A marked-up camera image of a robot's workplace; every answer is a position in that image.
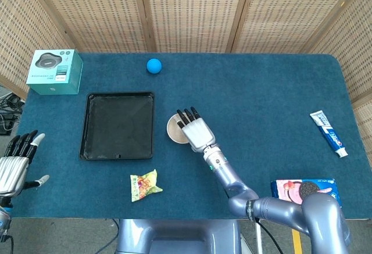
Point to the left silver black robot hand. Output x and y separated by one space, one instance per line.
11 169

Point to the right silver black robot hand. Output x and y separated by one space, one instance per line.
199 135

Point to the beige bowl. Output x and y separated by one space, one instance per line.
174 133

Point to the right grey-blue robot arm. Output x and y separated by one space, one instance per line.
279 210

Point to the black square tray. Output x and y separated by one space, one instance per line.
117 126

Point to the blue felt table mat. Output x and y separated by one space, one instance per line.
247 91

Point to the green yellow snack packet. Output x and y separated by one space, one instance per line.
143 185

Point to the blue ball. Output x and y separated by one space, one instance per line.
154 66

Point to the blue pink cookie box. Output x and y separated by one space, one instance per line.
286 188

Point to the grey-blue robot torso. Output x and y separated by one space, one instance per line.
180 236

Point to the teal speaker product box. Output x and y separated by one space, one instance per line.
49 71

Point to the white table leg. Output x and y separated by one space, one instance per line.
258 236

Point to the bamboo folding screen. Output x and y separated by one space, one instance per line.
191 10

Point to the white blue toothpaste tube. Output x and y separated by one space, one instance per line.
329 135

